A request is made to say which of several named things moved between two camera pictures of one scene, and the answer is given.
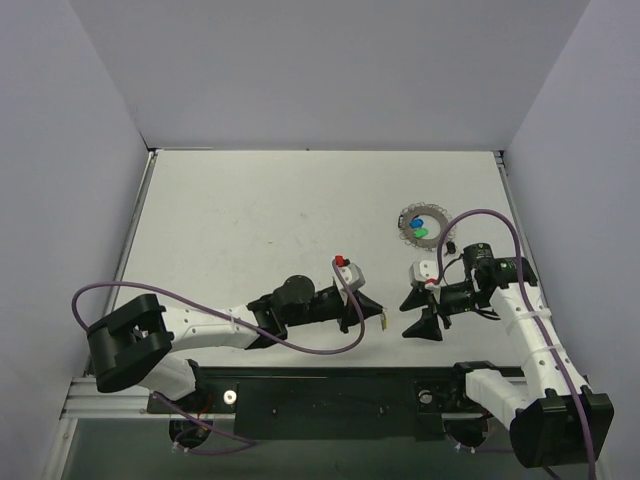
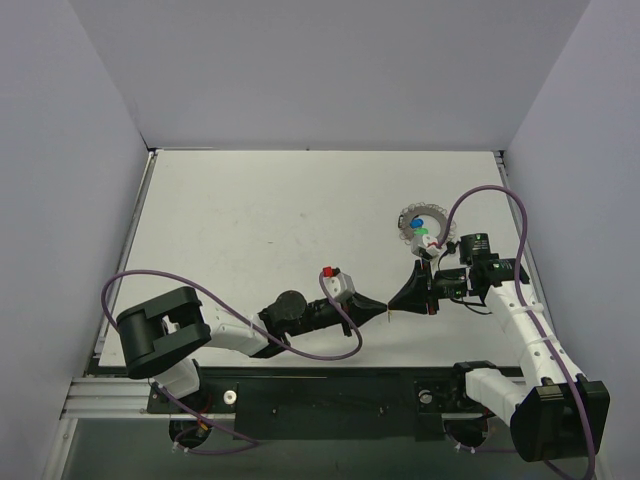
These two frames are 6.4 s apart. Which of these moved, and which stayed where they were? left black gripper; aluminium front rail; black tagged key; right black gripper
Moved: right black gripper
Stayed: aluminium front rail; left black gripper; black tagged key
